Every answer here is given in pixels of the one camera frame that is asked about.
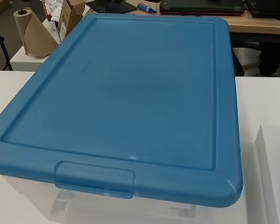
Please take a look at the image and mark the blue plastic lid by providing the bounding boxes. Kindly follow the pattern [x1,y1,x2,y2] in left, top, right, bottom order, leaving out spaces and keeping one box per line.
[0,12,245,209]

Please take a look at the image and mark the blue marker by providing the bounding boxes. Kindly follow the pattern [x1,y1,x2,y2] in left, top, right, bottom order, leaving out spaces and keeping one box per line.
[136,2,158,15]

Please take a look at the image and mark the black monitor stand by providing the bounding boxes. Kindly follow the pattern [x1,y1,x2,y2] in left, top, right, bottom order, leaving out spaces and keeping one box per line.
[85,0,138,14]

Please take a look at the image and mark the clear plastic box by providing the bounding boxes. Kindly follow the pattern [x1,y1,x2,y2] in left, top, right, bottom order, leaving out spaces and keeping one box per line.
[2,175,250,224]

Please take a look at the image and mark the brown cardboard box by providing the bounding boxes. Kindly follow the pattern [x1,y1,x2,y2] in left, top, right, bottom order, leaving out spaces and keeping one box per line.
[56,0,91,42]

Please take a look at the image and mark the black laptop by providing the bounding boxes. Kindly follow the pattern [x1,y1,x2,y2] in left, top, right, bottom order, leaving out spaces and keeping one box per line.
[159,0,248,17]

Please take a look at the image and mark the brown paper roll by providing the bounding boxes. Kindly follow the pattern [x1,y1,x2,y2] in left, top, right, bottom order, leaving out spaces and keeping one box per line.
[12,7,60,59]

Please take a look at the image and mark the white side table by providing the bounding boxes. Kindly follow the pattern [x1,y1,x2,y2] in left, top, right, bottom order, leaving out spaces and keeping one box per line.
[9,46,45,72]

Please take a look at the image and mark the red white printed box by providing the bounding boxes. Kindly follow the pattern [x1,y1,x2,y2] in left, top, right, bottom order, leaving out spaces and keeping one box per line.
[40,0,65,22]

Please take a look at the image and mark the wooden desk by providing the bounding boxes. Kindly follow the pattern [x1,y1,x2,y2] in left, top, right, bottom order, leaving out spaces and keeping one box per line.
[83,0,280,35]

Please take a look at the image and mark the white flat box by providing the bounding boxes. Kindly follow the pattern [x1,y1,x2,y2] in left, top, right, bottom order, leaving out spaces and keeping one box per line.
[254,124,280,224]

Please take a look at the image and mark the black tripod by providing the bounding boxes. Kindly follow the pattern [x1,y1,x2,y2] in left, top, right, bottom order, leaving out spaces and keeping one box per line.
[0,12,14,72]

